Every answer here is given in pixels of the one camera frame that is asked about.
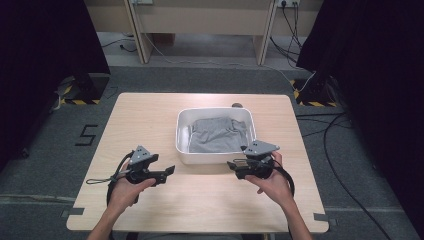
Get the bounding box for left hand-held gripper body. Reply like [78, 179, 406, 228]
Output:
[125, 145, 160, 184]

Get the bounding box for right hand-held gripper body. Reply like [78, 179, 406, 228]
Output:
[237, 139, 281, 180]

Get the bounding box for grey pants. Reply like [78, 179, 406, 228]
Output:
[187, 116, 250, 155]

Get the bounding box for white plastic bin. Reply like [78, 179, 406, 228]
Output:
[175, 106, 257, 165]

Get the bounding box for person's right hand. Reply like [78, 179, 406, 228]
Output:
[244, 151, 295, 208]

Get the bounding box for person's left hand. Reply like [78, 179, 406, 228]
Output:
[107, 159, 157, 215]

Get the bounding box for black stand base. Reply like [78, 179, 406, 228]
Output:
[289, 75, 340, 108]
[58, 73, 111, 106]

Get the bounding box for black curtain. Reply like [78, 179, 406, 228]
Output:
[0, 0, 112, 176]
[295, 0, 424, 232]

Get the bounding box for beige wooden desk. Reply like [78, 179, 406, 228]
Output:
[83, 0, 325, 66]

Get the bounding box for black strap cable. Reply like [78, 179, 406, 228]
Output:
[105, 151, 135, 207]
[272, 165, 296, 198]

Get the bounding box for long black floor cable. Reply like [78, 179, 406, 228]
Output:
[322, 112, 395, 240]

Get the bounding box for long white cable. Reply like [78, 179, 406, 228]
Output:
[141, 31, 317, 94]

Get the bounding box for bundle of black cables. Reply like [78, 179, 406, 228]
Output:
[269, 2, 304, 70]

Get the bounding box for white wall socket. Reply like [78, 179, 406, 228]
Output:
[277, 0, 301, 9]

